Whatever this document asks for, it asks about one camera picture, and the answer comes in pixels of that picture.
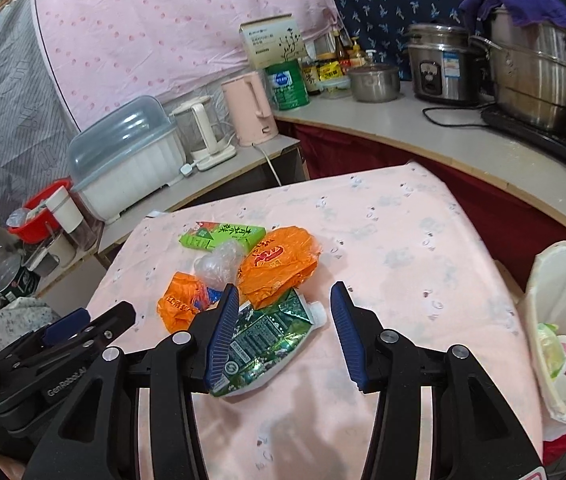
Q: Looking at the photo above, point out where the pink dotted curtain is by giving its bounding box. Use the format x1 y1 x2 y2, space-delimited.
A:
30 0 341 126

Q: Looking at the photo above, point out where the black power cable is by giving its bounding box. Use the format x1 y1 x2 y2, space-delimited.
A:
422 104 486 127

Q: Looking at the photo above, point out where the white dish box clear lid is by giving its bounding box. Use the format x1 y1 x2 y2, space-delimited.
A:
67 95 188 225

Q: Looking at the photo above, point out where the small orange bag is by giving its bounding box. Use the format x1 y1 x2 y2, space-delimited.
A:
157 271 224 333

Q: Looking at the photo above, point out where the grey speckled cloth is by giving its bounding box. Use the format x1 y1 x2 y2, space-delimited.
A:
0 297 64 356

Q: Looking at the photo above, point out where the red cloth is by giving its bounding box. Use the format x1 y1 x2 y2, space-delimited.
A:
275 120 566 466

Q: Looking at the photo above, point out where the blue floral cloth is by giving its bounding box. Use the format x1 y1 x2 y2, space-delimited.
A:
332 0 566 111

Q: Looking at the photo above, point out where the clear food container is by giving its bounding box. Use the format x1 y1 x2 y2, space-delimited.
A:
320 77 351 98

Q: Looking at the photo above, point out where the dark sauce bottle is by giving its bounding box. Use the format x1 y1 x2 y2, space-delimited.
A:
300 57 321 96

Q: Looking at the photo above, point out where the orange snack bag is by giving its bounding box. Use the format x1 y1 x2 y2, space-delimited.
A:
237 226 323 310

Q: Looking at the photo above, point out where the pink electric kettle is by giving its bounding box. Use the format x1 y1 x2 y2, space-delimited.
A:
220 71 280 147

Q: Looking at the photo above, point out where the white lidded glass jar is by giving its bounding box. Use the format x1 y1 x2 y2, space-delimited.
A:
45 186 101 251

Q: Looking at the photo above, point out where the small steel lidded pot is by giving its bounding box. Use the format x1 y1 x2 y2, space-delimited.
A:
347 62 401 103

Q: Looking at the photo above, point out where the white power cable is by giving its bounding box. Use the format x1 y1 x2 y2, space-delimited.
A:
258 144 284 188

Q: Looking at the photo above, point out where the white green cardboard box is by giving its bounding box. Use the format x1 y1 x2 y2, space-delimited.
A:
240 14 309 68

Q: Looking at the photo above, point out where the white glass kettle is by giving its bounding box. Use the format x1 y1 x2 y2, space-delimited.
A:
170 95 238 171

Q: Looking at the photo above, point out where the green white milk carton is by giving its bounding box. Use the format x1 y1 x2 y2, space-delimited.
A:
208 287 327 398

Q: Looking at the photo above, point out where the steel rice cooker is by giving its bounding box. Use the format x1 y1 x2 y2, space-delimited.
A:
404 22 484 106

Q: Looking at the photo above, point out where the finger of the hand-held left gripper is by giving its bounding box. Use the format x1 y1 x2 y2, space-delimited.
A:
0 308 91 373
0 301 136 402

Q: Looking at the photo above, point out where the steel mug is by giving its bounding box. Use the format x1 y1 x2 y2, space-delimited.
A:
25 240 76 276

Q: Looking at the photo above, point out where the amber bottle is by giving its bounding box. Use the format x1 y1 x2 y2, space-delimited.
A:
345 37 366 68

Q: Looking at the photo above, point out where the green tea carton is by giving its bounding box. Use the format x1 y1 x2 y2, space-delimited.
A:
179 221 267 253

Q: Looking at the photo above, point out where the dark tin can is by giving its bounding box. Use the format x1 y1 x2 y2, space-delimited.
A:
0 255 38 306

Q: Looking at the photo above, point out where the white lined trash bin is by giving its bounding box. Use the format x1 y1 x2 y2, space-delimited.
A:
518 241 566 428

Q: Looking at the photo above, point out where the red plastic basin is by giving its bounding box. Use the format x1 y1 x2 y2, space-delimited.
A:
7 180 74 242

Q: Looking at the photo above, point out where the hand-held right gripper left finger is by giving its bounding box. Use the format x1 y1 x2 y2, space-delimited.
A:
28 282 241 480

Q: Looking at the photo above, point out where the large steel steamer pot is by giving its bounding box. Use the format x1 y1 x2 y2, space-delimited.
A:
468 5 566 133

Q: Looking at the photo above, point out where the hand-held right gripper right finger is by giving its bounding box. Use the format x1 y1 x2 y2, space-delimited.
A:
329 281 544 480

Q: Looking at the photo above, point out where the green tin can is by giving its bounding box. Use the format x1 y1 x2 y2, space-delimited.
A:
265 59 310 111

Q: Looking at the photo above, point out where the grey striped curtain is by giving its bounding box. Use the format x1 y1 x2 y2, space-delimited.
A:
0 0 84 231

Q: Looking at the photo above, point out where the black induction cooktop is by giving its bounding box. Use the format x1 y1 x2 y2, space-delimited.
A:
480 107 566 166

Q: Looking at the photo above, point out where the clear plastic wrapper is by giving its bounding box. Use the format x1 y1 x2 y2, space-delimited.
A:
194 240 245 291

